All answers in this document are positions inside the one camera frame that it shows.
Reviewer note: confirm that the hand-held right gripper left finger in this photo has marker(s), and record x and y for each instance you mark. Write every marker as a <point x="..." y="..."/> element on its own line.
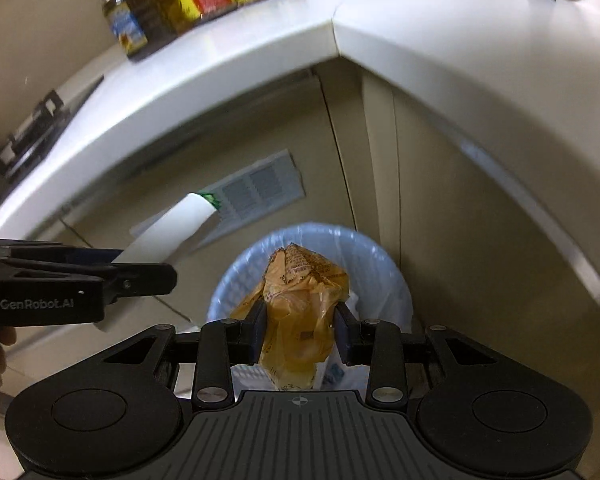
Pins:
<point x="258" y="332"/>

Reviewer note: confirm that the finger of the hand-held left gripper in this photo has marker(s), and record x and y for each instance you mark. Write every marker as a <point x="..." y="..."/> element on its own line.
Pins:
<point x="50" y="251"/>
<point x="140" y="280"/>

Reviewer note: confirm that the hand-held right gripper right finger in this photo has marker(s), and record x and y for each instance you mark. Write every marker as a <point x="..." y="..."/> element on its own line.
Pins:
<point x="343" y="335"/>

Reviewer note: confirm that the orange yellow plastic wrapper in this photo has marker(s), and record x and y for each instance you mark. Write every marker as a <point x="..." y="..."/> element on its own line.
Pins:
<point x="300" y="300"/>

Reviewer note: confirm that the white green cardboard box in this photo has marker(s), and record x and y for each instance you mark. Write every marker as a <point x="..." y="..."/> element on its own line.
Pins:
<point x="175" y="225"/>

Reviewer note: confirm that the white mesh trash bin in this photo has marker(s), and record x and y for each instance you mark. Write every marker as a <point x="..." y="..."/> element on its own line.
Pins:
<point x="380" y="280"/>

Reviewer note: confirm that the black gas stove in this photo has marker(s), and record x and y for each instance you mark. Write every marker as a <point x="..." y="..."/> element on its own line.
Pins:
<point x="35" y="130"/>

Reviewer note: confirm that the silver cabinet vent grille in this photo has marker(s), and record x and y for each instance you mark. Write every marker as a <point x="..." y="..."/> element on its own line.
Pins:
<point x="265" y="185"/>

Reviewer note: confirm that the beige vented cabinet panel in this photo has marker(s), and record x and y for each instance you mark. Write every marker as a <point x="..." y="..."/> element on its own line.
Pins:
<point x="180" y="125"/>

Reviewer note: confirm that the beige cabinet door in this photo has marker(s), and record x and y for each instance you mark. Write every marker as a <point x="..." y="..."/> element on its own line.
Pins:
<point x="470" y="210"/>

